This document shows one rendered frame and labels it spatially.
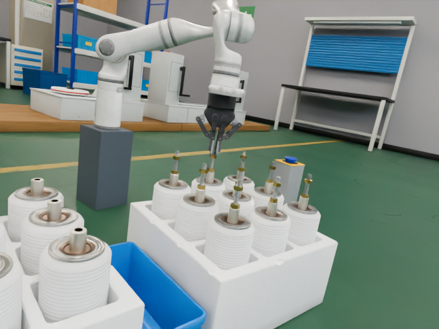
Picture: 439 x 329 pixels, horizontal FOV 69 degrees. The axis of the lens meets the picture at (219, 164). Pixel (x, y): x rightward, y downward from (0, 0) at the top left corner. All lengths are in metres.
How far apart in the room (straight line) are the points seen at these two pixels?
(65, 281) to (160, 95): 3.18
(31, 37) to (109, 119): 5.98
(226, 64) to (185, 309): 0.56
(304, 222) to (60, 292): 0.53
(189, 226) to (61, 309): 0.31
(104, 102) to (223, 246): 0.77
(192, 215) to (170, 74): 2.90
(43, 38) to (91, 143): 6.06
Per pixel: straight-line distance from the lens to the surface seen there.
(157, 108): 3.60
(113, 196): 1.30
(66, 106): 2.84
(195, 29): 1.17
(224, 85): 0.83
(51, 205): 0.60
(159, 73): 3.62
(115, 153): 1.25
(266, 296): 0.73
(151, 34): 1.18
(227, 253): 0.64
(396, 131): 5.69
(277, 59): 6.49
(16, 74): 6.24
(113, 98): 1.23
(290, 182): 1.04
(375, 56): 5.74
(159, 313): 0.76
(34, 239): 0.60
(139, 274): 0.80
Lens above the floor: 0.51
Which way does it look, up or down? 13 degrees down
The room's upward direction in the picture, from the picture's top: 9 degrees clockwise
